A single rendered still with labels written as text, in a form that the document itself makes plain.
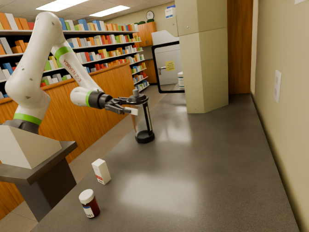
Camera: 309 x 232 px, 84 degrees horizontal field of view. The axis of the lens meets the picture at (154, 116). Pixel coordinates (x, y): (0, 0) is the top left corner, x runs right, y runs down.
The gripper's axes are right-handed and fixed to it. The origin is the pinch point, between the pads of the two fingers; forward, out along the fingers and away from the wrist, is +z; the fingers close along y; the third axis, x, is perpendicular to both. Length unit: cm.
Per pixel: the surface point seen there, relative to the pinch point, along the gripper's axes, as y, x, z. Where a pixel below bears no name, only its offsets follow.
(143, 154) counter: -13.7, 16.2, 9.0
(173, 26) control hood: 34, -37, 6
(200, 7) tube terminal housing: 35, -46, 19
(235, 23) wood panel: 70, -41, 39
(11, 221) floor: -17, 146, -135
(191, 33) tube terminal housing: 33, -34, 16
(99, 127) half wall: 155, 132, -151
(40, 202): -32, 53, -45
